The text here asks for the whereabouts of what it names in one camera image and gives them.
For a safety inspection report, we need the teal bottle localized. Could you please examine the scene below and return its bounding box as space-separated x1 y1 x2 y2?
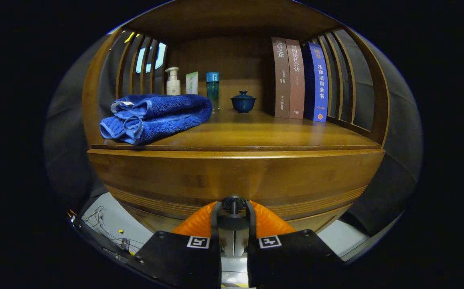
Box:
206 72 220 111

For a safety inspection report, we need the white green tube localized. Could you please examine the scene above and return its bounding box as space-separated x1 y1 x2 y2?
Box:
185 71 199 95

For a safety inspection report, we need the wooden countertop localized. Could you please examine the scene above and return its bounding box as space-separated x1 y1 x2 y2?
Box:
91 108 381 152

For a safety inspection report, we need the dark brown book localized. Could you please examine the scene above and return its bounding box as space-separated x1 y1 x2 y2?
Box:
271 37 291 118

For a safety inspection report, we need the black device with wires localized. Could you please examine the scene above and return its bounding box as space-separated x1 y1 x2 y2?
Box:
69 206 146 261

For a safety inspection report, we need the blue book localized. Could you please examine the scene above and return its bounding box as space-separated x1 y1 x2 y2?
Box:
302 42 329 122

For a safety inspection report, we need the folded blue towel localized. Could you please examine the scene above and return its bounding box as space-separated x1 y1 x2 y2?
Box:
99 94 213 145

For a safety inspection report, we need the dark blue lidded teacup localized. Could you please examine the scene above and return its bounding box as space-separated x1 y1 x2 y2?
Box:
231 91 257 113

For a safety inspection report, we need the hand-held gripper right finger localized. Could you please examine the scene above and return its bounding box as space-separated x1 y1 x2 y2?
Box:
246 201 344 289

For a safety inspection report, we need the white pump bottle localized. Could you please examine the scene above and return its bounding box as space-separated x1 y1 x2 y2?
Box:
165 67 181 96

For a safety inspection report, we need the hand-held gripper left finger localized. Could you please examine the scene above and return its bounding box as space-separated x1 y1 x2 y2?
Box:
130 201 221 289

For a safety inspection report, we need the reddish brown book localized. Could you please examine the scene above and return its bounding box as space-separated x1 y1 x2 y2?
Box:
285 39 305 120

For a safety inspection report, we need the brown wooden cabinet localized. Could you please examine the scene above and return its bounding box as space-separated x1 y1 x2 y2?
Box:
81 0 391 235

